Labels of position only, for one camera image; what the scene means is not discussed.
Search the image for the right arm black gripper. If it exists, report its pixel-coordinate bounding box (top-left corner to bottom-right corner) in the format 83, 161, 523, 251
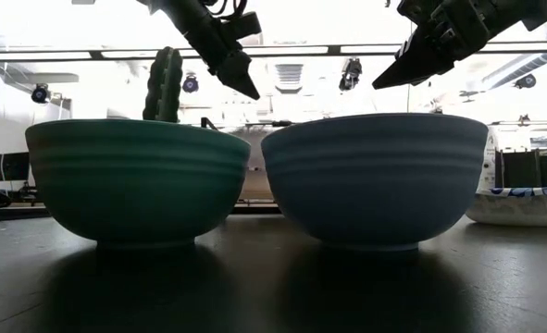
372, 0, 528, 91

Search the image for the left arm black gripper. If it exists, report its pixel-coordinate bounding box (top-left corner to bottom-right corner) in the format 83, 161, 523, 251
161, 0, 261, 101

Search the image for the blue ribbed plastic bowl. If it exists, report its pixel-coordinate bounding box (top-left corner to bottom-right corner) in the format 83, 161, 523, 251
260, 112, 490, 252

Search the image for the green ribbed plastic bowl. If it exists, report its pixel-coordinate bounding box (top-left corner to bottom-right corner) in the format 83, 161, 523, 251
24, 118, 252, 245

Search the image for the white blue-patterned paper bowl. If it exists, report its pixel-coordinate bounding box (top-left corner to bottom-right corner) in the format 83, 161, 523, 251
466, 186, 547, 228

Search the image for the black overhead rig bar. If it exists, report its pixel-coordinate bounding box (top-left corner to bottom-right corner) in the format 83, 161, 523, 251
0, 40, 547, 62

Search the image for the green cactus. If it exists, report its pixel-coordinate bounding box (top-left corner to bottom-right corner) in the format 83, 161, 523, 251
142, 45, 184, 124

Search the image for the white column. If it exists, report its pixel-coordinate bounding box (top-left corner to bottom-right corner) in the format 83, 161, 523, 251
479, 127, 499, 191

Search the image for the black partition panel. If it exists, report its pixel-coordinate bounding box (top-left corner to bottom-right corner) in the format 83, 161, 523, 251
494, 148, 547, 189

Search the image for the black computer monitor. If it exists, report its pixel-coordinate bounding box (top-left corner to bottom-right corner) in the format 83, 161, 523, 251
0, 152, 31, 182

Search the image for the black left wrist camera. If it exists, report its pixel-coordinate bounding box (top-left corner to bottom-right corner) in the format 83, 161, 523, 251
219, 11, 263, 45

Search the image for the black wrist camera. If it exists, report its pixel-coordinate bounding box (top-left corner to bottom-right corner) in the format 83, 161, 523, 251
520, 0, 547, 32
219, 11, 263, 45

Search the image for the black metal shelf frame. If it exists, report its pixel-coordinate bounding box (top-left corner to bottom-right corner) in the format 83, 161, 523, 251
200, 116, 283, 216

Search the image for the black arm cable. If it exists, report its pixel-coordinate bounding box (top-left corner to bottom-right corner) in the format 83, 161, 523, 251
202, 0, 249, 22

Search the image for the black hanging camera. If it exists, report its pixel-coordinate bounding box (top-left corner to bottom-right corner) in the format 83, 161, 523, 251
338, 55, 364, 92

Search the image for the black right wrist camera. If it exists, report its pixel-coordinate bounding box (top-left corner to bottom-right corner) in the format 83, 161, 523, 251
520, 0, 547, 32

